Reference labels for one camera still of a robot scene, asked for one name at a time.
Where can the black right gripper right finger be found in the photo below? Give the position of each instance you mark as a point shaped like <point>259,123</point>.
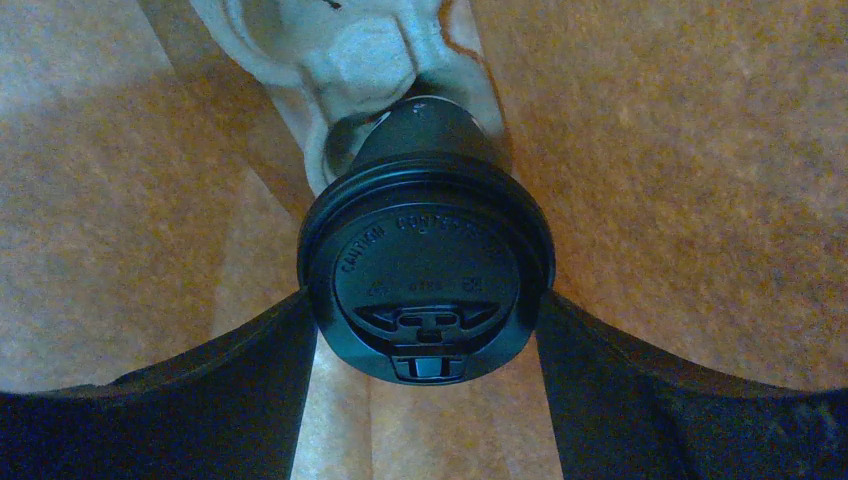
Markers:
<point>622,408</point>

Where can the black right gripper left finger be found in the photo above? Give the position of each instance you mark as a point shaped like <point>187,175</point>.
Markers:
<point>228,409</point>

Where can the brown paper bag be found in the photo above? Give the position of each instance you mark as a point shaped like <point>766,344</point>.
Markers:
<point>689,157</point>

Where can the black plastic cup lid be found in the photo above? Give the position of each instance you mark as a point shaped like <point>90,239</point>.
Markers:
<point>426,271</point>

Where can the black paper coffee cup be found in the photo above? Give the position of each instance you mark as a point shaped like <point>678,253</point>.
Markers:
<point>428,125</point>

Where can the cardboard cup carrier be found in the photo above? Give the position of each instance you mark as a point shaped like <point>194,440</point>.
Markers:
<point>332,68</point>

